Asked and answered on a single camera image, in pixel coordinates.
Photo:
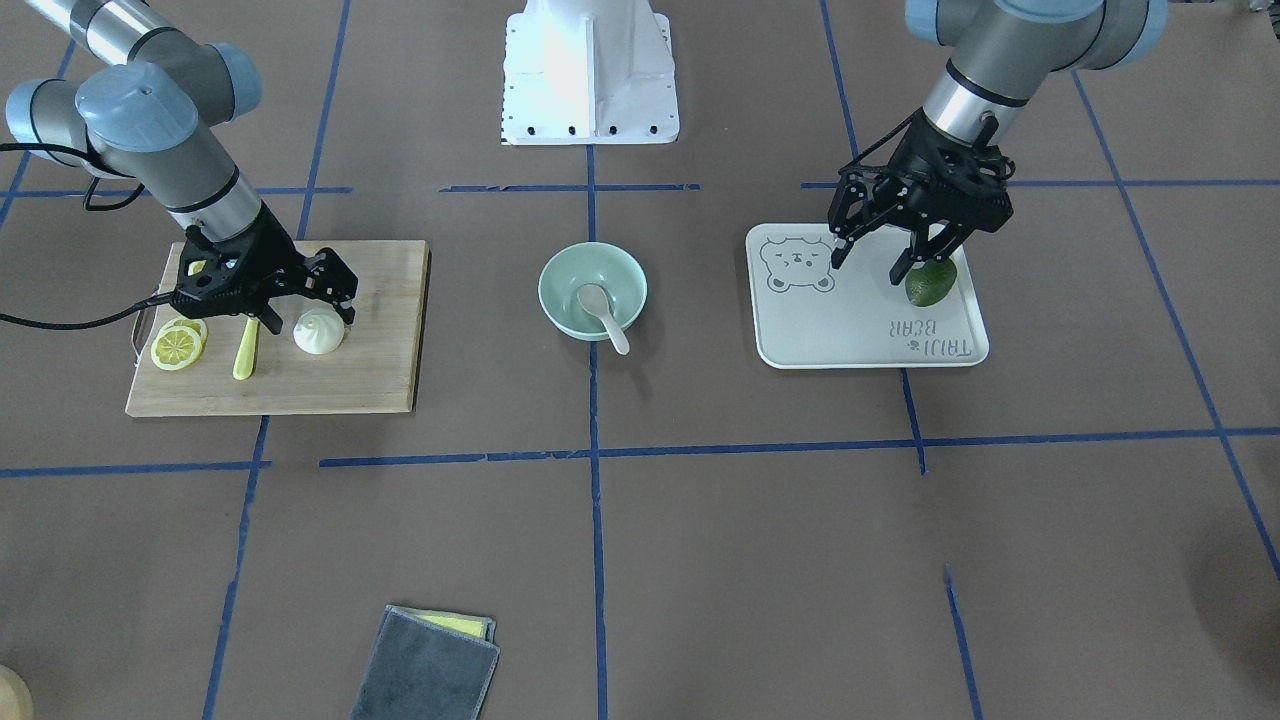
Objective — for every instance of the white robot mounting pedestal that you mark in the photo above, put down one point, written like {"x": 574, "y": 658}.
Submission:
{"x": 589, "y": 73}

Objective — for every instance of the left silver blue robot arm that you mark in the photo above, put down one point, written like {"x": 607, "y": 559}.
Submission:
{"x": 1003, "y": 50}

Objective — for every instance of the grey folded cloth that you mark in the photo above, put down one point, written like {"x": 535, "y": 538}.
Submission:
{"x": 428, "y": 664}

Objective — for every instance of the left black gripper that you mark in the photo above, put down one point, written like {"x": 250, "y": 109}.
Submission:
{"x": 916, "y": 165}

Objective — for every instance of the lower lemon slice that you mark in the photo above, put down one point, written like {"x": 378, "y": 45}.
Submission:
{"x": 196, "y": 325}

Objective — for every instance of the wooden cutting board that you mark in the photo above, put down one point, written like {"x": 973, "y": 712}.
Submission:
{"x": 373, "y": 370}

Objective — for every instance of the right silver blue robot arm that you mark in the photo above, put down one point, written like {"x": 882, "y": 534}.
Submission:
{"x": 148, "y": 115}

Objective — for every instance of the yellow plastic knife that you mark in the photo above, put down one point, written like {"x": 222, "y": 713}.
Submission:
{"x": 245, "y": 363}

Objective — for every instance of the upper lemon slice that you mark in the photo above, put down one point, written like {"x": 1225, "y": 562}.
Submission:
{"x": 176, "y": 347}

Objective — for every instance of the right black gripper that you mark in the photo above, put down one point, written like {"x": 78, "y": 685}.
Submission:
{"x": 268, "y": 251}

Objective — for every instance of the green avocado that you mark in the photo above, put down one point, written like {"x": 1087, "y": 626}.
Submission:
{"x": 929, "y": 283}

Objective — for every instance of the white ceramic spoon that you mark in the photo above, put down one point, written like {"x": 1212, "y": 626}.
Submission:
{"x": 596, "y": 302}

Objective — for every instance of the green ceramic bowl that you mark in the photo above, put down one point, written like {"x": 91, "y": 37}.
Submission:
{"x": 618, "y": 272}

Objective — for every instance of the white bear tray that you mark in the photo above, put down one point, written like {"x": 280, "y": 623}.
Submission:
{"x": 809, "y": 316}

